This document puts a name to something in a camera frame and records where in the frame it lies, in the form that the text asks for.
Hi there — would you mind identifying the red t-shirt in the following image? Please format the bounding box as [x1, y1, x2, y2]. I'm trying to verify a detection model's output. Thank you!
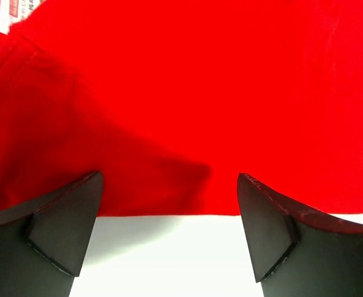
[0, 1, 363, 216]

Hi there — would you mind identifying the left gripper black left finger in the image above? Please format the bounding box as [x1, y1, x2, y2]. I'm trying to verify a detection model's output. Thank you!
[0, 172, 103, 297]

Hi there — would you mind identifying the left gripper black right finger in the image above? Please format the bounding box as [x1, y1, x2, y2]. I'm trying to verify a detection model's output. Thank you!
[237, 174, 363, 297]

